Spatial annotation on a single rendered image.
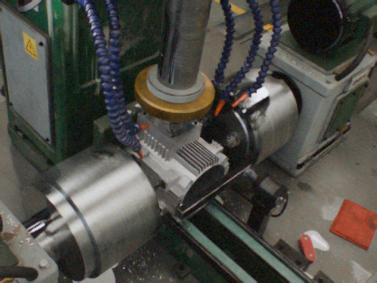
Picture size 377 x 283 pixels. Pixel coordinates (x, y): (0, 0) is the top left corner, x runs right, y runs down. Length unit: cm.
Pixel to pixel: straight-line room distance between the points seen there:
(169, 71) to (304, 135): 60
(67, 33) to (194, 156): 39
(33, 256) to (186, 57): 48
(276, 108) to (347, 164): 52
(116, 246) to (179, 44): 42
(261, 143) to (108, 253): 49
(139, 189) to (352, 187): 85
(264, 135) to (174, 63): 36
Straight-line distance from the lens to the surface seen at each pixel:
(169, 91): 107
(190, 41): 101
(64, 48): 111
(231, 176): 124
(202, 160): 116
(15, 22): 124
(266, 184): 124
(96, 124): 116
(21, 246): 93
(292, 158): 159
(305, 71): 144
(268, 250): 127
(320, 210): 157
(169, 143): 114
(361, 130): 193
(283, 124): 134
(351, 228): 156
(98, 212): 99
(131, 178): 103
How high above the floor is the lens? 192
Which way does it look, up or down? 43 degrees down
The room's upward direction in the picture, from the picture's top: 11 degrees clockwise
